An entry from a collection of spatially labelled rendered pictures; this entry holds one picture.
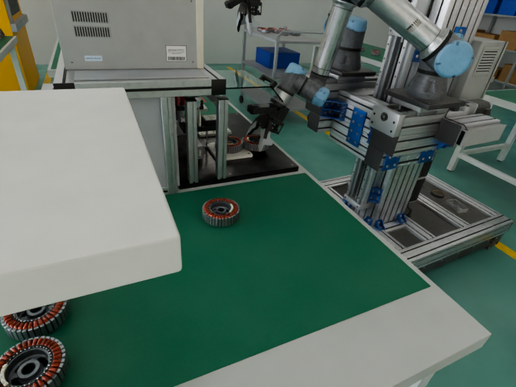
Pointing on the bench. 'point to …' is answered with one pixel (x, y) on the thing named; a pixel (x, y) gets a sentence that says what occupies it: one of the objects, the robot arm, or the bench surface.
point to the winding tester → (130, 34)
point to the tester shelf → (143, 81)
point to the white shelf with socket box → (77, 199)
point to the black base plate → (276, 163)
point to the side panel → (158, 137)
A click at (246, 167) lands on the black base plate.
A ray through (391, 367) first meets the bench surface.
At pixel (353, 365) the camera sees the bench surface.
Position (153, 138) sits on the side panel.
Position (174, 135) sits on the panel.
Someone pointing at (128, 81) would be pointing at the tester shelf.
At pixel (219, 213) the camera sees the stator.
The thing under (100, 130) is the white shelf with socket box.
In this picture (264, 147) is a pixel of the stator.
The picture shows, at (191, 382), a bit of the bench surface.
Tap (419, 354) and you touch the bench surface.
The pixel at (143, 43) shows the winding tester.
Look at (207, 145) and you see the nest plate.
